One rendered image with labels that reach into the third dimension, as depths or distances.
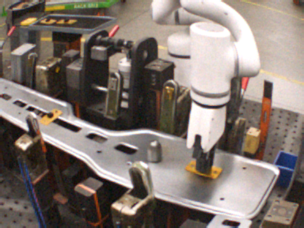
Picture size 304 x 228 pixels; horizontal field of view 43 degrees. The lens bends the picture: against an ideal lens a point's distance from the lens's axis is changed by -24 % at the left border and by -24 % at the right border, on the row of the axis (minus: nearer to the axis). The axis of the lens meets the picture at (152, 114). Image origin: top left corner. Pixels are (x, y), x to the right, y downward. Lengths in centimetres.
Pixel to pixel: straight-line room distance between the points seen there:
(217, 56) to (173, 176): 31
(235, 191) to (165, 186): 17
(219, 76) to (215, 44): 7
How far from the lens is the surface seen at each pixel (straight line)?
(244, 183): 104
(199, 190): 101
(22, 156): 112
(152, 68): 124
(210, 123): 94
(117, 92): 126
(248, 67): 90
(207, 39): 86
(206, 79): 90
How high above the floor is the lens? 165
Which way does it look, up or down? 30 degrees down
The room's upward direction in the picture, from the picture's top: straight up
